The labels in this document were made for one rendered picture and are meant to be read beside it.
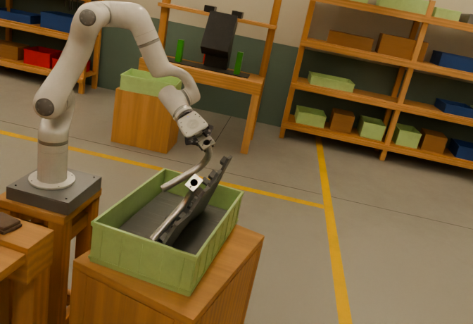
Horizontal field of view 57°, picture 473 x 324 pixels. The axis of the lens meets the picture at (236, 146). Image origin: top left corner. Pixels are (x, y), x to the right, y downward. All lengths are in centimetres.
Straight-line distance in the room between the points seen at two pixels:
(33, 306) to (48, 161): 57
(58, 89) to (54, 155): 29
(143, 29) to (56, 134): 56
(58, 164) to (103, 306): 62
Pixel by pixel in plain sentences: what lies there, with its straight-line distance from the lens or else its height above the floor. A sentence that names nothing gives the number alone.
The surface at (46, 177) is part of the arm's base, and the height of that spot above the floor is 95.
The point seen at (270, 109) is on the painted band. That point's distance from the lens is 680.
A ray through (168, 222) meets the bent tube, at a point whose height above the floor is 100.
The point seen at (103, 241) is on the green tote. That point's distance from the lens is 168.
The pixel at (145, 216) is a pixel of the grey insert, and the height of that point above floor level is 85.
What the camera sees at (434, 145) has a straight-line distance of 667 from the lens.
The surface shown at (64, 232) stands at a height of 77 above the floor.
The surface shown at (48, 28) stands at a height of 85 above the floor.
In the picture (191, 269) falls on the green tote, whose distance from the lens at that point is 156.
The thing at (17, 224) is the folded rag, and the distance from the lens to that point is 173.
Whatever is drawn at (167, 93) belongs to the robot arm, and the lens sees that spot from 180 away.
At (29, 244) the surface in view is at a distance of 166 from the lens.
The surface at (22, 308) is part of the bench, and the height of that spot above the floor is 60.
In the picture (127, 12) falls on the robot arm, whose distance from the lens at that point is 174.
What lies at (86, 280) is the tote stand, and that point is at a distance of 176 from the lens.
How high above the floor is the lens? 182
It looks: 19 degrees down
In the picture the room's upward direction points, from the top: 11 degrees clockwise
